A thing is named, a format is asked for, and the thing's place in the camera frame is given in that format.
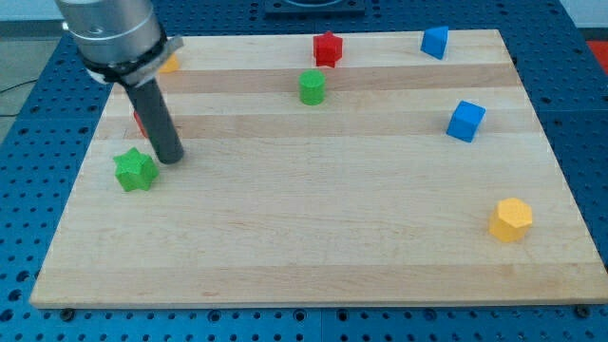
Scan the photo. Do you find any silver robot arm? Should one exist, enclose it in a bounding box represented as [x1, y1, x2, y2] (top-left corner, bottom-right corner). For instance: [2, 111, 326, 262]
[56, 0, 183, 87]

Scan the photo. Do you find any yellow block behind arm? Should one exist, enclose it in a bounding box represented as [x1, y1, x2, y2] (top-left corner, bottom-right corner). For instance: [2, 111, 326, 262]
[159, 54, 181, 73]

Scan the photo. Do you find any wooden board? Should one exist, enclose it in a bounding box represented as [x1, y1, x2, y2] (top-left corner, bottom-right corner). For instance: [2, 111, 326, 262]
[29, 29, 607, 309]

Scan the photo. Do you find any green cylinder block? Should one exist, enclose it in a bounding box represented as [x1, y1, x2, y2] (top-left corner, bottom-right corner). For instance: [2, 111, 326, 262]
[298, 69, 326, 105]

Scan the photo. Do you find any red star block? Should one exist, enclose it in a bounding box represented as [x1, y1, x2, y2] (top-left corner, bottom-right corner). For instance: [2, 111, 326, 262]
[313, 31, 343, 67]

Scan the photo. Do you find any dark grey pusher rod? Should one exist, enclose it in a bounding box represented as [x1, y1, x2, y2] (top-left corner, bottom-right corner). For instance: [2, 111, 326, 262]
[125, 79, 184, 164]

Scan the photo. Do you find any green star block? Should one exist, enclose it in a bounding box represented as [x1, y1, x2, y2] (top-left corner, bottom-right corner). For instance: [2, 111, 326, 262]
[113, 147, 159, 192]

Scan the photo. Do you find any blue cube block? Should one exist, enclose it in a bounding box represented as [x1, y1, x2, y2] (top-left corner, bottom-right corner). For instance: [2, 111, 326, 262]
[446, 101, 486, 143]

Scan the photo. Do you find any red block behind rod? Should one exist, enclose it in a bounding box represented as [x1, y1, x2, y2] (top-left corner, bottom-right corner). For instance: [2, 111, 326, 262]
[133, 110, 148, 138]

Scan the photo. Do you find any blue triangle block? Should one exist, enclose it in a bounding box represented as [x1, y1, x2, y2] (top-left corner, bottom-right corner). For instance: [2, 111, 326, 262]
[420, 26, 449, 60]

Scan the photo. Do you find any yellow hexagon block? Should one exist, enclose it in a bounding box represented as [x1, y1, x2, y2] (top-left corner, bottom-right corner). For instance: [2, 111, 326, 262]
[488, 198, 533, 242]

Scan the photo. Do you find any black cable on floor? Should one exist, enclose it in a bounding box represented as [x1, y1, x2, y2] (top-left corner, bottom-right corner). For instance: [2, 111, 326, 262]
[0, 78, 37, 118]

